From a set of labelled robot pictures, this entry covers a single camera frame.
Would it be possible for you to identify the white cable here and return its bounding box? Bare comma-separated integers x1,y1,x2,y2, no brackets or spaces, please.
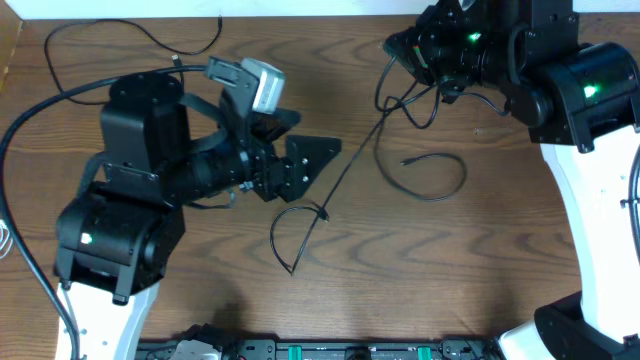
0,218,14,261

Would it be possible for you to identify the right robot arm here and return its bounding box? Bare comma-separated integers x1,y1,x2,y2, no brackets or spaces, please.
384,0,639,359

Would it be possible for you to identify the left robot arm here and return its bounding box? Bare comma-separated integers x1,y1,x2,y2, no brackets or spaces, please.
54,70,341,359

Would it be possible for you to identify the wooden side panel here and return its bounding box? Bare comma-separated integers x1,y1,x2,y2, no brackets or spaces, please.
0,0,23,88

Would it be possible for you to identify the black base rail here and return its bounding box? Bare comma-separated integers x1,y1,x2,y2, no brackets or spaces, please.
134,324,503,360

